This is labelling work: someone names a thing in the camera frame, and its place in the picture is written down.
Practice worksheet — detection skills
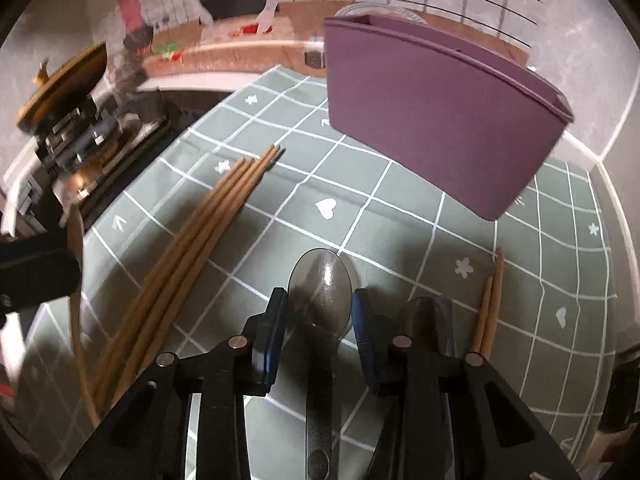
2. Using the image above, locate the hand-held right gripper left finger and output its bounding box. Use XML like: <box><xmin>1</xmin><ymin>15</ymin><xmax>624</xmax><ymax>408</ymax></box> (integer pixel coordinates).
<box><xmin>60</xmin><ymin>287</ymin><xmax>291</xmax><ymax>480</ymax></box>

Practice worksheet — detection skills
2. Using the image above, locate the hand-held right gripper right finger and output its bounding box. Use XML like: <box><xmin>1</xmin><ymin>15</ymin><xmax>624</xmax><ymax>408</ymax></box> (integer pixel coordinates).
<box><xmin>351</xmin><ymin>287</ymin><xmax>583</xmax><ymax>480</ymax></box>

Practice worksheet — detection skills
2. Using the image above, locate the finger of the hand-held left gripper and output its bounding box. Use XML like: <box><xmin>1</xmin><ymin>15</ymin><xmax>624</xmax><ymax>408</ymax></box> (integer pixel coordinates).
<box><xmin>0</xmin><ymin>232</ymin><xmax>83</xmax><ymax>313</ymax></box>

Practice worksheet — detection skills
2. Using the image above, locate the dark brown spoon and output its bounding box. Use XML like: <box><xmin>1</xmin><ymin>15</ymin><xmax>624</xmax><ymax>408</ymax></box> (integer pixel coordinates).
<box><xmin>367</xmin><ymin>296</ymin><xmax>457</xmax><ymax>480</ymax></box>

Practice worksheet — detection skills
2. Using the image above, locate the grey translucent spoon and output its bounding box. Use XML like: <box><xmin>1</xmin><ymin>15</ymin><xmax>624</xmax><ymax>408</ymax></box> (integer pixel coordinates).
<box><xmin>289</xmin><ymin>248</ymin><xmax>353</xmax><ymax>480</ymax></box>

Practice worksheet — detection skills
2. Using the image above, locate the purple utensil container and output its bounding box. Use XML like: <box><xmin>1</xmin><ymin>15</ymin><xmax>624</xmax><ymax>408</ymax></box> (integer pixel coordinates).
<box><xmin>322</xmin><ymin>14</ymin><xmax>575</xmax><ymax>222</ymax></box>

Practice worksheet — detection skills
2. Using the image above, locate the green checked mat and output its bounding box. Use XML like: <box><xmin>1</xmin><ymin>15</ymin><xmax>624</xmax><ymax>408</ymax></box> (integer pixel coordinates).
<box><xmin>20</xmin><ymin>62</ymin><xmax>618</xmax><ymax>480</ymax></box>

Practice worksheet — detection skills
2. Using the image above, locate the black gas stove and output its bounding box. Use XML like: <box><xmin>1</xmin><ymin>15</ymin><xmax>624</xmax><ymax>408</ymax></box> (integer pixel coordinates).
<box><xmin>0</xmin><ymin>87</ymin><xmax>181</xmax><ymax>241</ymax></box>

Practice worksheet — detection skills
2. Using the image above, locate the black pot with gold lid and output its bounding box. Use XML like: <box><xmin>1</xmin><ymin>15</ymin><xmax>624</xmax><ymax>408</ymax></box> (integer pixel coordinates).
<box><xmin>15</xmin><ymin>42</ymin><xmax>108</xmax><ymax>136</ymax></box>

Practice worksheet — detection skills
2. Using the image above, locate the wall poster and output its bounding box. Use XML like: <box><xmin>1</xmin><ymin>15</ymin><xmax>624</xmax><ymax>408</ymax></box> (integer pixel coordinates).
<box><xmin>92</xmin><ymin>0</ymin><xmax>558</xmax><ymax>93</ymax></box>

